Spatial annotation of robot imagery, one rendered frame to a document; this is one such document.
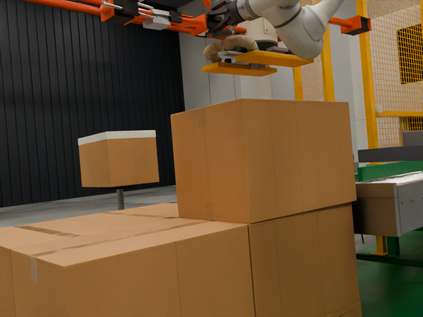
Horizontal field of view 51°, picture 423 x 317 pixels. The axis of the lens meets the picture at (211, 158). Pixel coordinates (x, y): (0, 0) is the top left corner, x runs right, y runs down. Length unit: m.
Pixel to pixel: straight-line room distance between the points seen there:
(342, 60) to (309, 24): 10.63
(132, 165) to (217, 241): 2.07
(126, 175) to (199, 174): 1.76
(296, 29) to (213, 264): 0.74
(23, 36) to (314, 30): 11.91
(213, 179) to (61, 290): 0.66
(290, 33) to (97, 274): 0.88
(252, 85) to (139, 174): 1.06
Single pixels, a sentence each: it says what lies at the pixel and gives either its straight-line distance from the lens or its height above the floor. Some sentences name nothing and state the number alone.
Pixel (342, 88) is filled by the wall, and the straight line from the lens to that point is 11.95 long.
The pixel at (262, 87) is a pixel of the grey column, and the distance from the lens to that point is 3.22.
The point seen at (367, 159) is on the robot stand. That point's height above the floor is 0.72.
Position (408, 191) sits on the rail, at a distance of 1.95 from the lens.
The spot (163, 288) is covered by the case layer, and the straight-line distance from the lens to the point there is 1.22.
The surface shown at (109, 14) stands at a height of 1.21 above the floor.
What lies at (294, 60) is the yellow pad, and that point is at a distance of 1.73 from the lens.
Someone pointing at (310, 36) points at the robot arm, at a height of 1.11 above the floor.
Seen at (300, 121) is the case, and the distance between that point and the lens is 1.61.
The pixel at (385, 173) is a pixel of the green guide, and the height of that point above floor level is 0.58.
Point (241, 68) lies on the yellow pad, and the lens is 1.78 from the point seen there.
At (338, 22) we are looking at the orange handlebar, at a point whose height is 1.23.
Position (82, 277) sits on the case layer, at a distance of 1.10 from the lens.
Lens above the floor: 0.76
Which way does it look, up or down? level
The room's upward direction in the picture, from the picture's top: 5 degrees counter-clockwise
